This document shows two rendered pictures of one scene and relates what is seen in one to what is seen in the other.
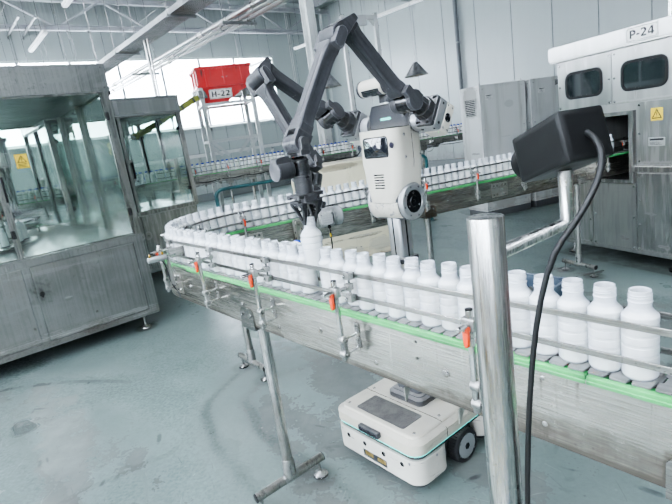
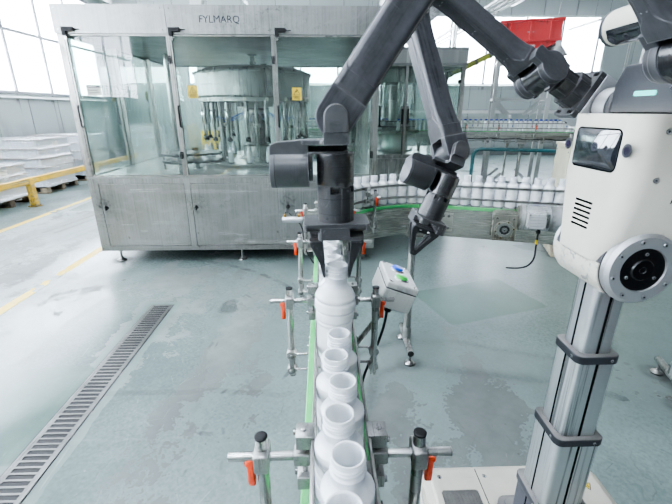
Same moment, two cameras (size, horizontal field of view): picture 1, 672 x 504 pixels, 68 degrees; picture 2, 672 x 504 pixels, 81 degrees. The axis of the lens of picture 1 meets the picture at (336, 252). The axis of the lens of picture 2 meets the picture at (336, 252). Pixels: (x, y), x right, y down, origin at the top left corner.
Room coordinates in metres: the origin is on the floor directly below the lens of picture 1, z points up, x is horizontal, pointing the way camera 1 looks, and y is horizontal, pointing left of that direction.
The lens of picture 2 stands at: (1.07, -0.29, 1.50)
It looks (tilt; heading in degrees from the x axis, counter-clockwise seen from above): 20 degrees down; 36
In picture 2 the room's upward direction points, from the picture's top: straight up
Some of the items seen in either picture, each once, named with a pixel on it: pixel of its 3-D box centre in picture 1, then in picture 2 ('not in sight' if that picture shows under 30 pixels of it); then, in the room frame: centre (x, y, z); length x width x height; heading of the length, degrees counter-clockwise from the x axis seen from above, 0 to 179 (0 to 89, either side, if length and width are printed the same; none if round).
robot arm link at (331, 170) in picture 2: (299, 168); (331, 168); (1.56, 0.08, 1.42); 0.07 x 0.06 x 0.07; 129
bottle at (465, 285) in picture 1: (470, 300); not in sight; (1.10, -0.29, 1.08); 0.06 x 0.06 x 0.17
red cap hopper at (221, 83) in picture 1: (235, 155); (515, 117); (8.56, 1.44, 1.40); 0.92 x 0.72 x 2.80; 110
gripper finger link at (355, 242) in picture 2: (309, 209); (340, 249); (1.57, 0.06, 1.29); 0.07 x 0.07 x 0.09; 38
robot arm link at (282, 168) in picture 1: (288, 159); (308, 147); (1.54, 0.10, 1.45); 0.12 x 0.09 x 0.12; 129
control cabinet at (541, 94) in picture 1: (542, 140); not in sight; (7.79, -3.42, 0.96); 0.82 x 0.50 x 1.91; 110
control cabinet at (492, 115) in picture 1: (495, 149); not in sight; (7.48, -2.57, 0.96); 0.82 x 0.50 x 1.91; 110
